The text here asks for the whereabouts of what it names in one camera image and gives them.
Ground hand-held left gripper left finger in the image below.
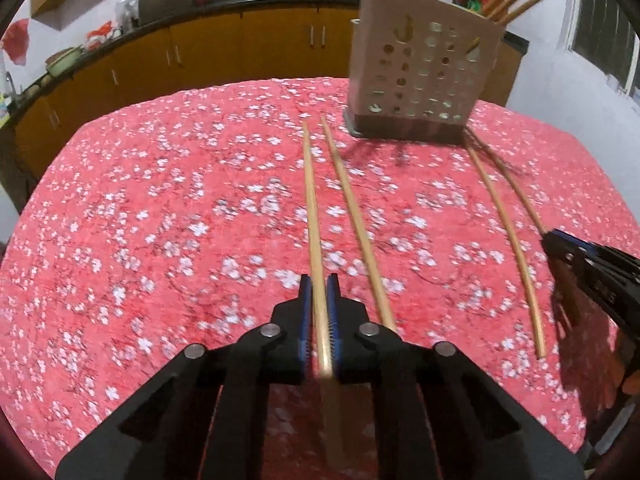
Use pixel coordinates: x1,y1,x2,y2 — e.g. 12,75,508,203
55,274,313,480

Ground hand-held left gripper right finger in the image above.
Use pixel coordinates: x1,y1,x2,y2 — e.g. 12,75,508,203
325,274,586,480

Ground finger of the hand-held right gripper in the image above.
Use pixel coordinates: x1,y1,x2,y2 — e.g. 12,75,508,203
555,229,640,285
541,230,640,327

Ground beige perforated chopstick holder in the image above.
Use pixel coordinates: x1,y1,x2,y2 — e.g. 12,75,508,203
344,0,507,145

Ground red floral tablecloth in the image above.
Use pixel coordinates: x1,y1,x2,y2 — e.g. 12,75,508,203
0,76,640,480

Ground wooden lower kitchen cabinets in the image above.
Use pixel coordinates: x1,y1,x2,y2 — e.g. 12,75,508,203
0,2,528,196

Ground black kitchen countertop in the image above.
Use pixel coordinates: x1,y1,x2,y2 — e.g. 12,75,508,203
0,0,531,126

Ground red and white plastic bag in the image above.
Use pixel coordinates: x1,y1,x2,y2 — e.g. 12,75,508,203
85,21,123,51

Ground green basin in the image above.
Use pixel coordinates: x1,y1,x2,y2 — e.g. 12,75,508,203
45,46,83,77

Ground clear plastic bag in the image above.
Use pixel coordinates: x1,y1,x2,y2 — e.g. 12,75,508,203
115,0,141,33

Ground barred window with white frame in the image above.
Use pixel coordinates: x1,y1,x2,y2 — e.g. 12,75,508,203
567,0,640,96

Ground red plastic bag on wall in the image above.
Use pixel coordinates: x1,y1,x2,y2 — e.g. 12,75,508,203
1,18,32,67

